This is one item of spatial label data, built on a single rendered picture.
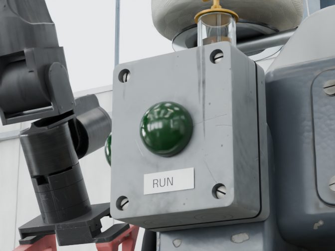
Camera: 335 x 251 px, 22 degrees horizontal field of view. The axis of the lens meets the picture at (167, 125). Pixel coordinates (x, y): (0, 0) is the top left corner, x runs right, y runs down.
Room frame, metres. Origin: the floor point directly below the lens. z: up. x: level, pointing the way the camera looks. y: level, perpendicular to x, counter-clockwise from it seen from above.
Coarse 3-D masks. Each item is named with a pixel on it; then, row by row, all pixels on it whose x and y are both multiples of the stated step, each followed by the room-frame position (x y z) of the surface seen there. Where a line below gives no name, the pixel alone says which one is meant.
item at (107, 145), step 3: (111, 132) 0.47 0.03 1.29; (108, 135) 0.47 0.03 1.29; (111, 135) 0.47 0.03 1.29; (108, 138) 0.47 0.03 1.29; (111, 138) 0.47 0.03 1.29; (108, 141) 0.47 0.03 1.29; (111, 141) 0.46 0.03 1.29; (105, 144) 0.47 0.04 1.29; (108, 144) 0.47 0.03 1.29; (105, 147) 0.47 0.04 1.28; (108, 147) 0.47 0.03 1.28; (105, 150) 0.47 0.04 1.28; (108, 150) 0.47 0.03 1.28; (105, 153) 0.47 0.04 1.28; (108, 153) 0.47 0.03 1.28; (105, 156) 0.47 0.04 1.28; (108, 156) 0.47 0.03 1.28; (108, 159) 0.47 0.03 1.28; (108, 162) 0.47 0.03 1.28
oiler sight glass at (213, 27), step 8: (200, 16) 0.51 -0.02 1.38; (208, 16) 0.50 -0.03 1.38; (216, 16) 0.50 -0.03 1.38; (224, 16) 0.50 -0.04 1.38; (232, 16) 0.51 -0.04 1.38; (200, 24) 0.51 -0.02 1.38; (208, 24) 0.50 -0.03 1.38; (216, 24) 0.50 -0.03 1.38; (224, 24) 0.50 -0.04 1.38; (232, 24) 0.51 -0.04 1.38; (200, 32) 0.51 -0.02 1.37; (208, 32) 0.50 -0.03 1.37; (216, 32) 0.50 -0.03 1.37; (224, 32) 0.50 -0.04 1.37; (232, 32) 0.51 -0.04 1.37; (200, 40) 0.51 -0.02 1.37; (208, 40) 0.50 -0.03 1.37; (216, 40) 0.50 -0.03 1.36; (224, 40) 0.50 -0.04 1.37; (232, 40) 0.51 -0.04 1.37
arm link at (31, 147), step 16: (32, 128) 0.90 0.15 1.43; (48, 128) 0.90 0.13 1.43; (64, 128) 0.91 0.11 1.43; (32, 144) 0.90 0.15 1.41; (48, 144) 0.90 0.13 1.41; (64, 144) 0.91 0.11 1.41; (80, 144) 0.95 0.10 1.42; (32, 160) 0.91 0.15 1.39; (48, 160) 0.91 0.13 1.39; (64, 160) 0.91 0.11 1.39; (32, 176) 0.93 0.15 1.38
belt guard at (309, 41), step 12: (324, 12) 0.56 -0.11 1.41; (300, 24) 0.59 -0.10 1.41; (312, 24) 0.57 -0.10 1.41; (324, 24) 0.56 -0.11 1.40; (300, 36) 0.59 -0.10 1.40; (312, 36) 0.57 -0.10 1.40; (324, 36) 0.56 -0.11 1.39; (288, 48) 0.62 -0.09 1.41; (300, 48) 0.59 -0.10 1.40; (312, 48) 0.57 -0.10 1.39; (324, 48) 0.56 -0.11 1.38; (276, 60) 0.65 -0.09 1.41; (288, 60) 0.62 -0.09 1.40; (300, 60) 0.59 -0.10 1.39
